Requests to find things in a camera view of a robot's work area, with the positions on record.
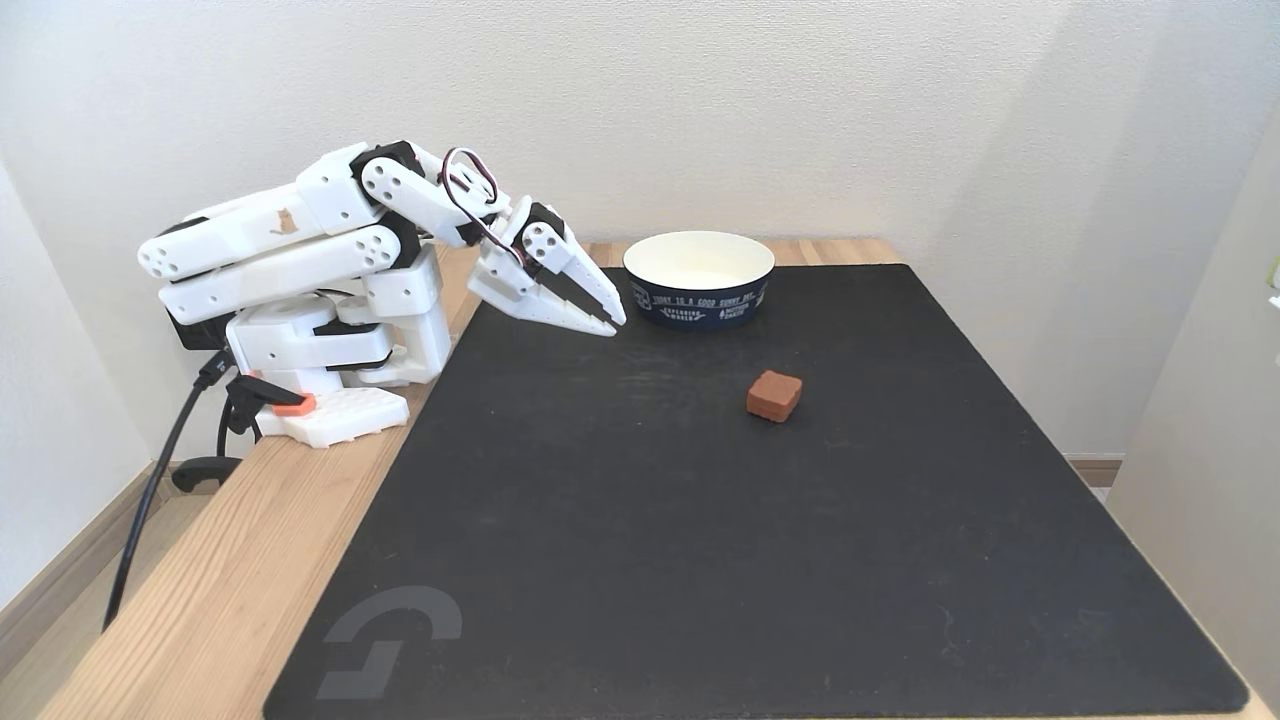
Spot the black desk mat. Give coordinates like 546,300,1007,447
262,263,1252,720

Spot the brown cube toy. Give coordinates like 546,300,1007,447
745,369,805,424

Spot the looped wrist servo cable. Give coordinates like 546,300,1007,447
440,147,528,267

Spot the black clamp with orange pad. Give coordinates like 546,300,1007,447
171,371,320,494

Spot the thick black power cable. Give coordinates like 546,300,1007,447
102,350,237,633

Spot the navy paper bowl white print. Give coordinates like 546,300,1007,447
622,231,777,332

